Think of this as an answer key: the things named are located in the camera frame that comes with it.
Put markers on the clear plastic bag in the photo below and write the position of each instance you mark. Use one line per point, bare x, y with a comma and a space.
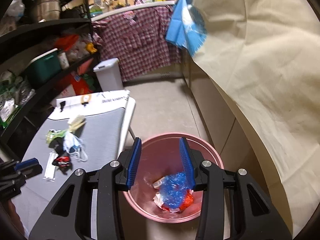
26, 93

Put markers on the white lidded bin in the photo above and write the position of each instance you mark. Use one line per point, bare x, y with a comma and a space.
108, 75

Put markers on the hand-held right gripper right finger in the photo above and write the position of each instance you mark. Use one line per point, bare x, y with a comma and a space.
186, 162

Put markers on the person's left forearm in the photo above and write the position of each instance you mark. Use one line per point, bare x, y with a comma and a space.
13, 217

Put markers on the yellow figurine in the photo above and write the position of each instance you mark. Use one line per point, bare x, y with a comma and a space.
91, 48

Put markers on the green and white packet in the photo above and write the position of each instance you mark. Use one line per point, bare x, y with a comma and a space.
8, 112

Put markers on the green storage box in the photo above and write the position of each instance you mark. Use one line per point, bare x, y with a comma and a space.
43, 66

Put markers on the metal pot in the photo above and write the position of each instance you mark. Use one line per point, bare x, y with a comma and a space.
46, 5

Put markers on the orange plastic bag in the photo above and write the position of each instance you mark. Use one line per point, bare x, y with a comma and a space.
188, 200

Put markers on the black shelf rack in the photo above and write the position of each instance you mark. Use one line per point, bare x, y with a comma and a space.
45, 25

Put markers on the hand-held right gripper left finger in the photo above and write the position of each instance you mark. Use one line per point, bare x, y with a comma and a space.
132, 162

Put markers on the pink plastic bin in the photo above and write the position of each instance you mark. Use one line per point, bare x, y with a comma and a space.
155, 160

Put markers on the green snack wrapper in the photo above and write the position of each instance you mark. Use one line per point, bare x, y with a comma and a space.
53, 134

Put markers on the yellow tissue packet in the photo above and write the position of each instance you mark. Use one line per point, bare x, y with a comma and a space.
77, 123

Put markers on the red plaid shirt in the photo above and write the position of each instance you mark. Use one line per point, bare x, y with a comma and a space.
135, 42

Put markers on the blue face mask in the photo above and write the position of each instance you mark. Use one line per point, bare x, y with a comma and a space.
71, 143

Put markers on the red printed bag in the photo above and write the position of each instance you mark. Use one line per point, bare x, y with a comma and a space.
77, 83

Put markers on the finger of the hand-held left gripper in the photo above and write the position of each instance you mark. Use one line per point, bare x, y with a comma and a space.
27, 163

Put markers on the blue plastic bag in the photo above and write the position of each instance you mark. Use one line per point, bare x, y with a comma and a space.
173, 187

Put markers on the black and red wrapper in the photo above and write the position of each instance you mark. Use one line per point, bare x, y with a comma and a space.
62, 162

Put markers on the small labelled jar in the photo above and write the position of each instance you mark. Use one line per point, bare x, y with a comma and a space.
63, 60

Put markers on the green printed plastic bag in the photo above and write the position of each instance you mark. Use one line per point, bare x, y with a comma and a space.
10, 82

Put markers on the cream and blue fan-print cloth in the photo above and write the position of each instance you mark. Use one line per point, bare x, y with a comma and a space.
262, 80

